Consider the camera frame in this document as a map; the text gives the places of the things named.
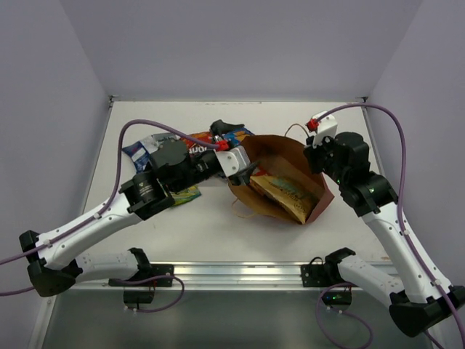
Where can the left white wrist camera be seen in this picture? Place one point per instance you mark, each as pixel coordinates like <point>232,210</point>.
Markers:
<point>233,161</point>

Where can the right black controller box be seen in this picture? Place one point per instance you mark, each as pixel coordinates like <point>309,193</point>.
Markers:
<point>337,300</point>

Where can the red brown paper bag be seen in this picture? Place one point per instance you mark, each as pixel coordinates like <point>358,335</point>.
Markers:
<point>280,156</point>

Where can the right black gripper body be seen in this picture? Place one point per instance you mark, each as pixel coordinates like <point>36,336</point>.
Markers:
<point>321,158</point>

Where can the left black base bracket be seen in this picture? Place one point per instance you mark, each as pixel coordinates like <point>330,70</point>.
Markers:
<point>158,276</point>

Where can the blue Oreo packet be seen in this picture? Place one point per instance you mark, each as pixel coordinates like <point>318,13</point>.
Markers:
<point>139,152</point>

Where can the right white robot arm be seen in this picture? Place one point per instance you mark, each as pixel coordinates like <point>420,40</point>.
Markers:
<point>421,296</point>

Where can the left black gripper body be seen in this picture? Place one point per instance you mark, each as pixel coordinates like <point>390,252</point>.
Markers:
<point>208,160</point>

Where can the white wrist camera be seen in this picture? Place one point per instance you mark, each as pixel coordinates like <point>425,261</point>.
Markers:
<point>323,125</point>
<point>233,161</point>

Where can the aluminium mounting rail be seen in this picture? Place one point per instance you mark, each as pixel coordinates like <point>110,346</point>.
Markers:
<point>232,276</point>

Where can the black controller box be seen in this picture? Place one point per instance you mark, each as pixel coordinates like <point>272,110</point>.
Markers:
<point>337,300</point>
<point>136,298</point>

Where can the blue Doritos bag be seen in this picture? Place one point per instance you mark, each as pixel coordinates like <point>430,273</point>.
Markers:
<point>235,137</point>

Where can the left black controller box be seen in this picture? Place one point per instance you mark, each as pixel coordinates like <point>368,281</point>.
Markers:
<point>136,298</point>

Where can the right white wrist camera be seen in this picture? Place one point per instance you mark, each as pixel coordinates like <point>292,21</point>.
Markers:
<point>323,125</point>

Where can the tan chips bag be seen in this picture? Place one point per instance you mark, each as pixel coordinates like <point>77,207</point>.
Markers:
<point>289,195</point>

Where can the green yellow snack packet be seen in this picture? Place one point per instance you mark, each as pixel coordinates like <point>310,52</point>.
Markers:
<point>185,196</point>

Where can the small silver snack packet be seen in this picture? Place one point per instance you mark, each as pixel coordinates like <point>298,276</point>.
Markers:
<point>156,139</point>

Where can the red Doritos bag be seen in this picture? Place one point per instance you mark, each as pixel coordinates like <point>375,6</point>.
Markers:
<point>196,144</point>

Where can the right black base bracket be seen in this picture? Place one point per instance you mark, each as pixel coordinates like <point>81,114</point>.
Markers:
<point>320,273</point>

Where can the black base bracket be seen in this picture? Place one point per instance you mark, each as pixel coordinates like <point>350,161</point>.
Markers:
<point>158,276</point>
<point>320,273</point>

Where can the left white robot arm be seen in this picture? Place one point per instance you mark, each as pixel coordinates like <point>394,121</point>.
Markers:
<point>58,259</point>

